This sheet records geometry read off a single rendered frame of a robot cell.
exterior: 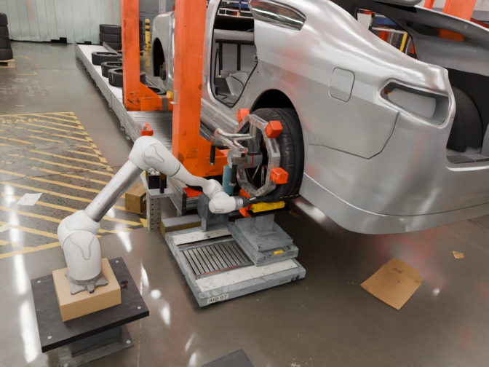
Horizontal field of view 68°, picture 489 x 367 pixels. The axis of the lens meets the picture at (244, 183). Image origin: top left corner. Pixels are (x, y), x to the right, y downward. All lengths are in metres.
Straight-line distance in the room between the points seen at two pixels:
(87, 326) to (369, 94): 1.75
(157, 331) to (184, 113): 1.45
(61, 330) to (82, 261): 0.33
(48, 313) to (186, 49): 1.75
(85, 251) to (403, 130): 1.59
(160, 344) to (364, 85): 1.77
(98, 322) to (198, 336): 0.61
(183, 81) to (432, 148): 1.63
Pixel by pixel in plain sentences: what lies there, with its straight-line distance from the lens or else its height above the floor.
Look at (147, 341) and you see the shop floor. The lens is 2.33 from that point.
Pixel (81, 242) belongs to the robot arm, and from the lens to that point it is 1.95.
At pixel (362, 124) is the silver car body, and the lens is 1.88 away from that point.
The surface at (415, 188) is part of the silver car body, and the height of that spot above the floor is 1.08.
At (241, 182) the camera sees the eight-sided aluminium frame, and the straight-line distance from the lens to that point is 2.67.
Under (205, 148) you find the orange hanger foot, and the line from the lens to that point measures 2.86.
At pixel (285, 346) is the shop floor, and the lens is 2.37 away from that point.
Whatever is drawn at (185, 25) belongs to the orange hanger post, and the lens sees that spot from 2.59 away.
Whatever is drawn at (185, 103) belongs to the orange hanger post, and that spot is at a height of 1.12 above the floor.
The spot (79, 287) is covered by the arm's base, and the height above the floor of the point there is 0.43.
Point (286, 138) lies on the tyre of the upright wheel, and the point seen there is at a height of 1.07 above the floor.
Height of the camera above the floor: 1.76
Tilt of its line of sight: 25 degrees down
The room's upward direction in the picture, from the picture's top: 7 degrees clockwise
